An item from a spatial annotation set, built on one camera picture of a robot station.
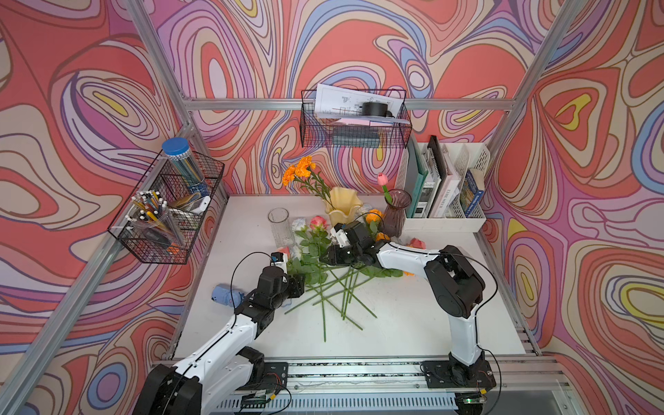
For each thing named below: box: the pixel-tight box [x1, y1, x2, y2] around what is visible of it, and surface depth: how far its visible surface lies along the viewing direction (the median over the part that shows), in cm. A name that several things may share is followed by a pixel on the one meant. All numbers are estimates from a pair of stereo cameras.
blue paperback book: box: [459, 168, 486, 218], surface depth 104 cm
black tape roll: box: [361, 102, 396, 119], surface depth 84 cm
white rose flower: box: [291, 217, 307, 231], surface depth 105 cm
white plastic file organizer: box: [395, 141, 491, 234], surface depth 103 cm
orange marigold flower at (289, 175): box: [281, 165, 296, 186], surface depth 84 cm
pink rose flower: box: [309, 215, 330, 232], surface depth 107 cm
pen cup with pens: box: [125, 190, 185, 249], surface depth 63 cm
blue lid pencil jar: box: [161, 137, 210, 197], surface depth 75 cm
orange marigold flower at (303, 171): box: [282, 155, 335, 211], surface depth 86 cm
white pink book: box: [428, 144, 461, 219], surface depth 95 cm
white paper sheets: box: [314, 83, 411, 125], surface depth 88 cm
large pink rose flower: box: [406, 236, 427, 250], surface depth 100 cm
